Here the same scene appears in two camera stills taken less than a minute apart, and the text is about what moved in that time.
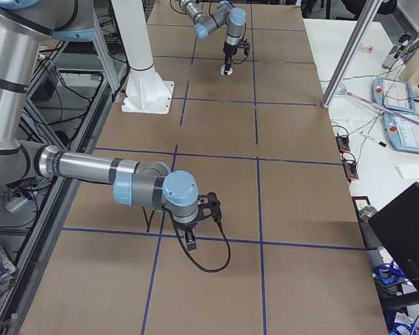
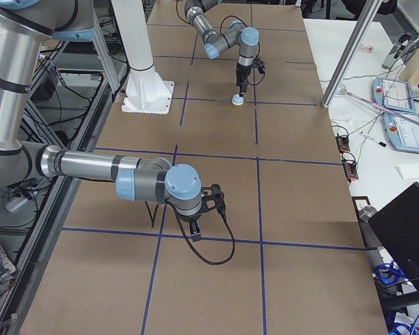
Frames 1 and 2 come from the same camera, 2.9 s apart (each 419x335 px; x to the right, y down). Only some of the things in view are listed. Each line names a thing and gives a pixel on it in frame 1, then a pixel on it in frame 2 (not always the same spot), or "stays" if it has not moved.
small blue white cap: [229, 72] → [237, 100]
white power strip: [12, 205] stays
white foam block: [415, 171] stays
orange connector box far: [343, 144] stays
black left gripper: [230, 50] → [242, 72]
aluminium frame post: [367, 18] stays
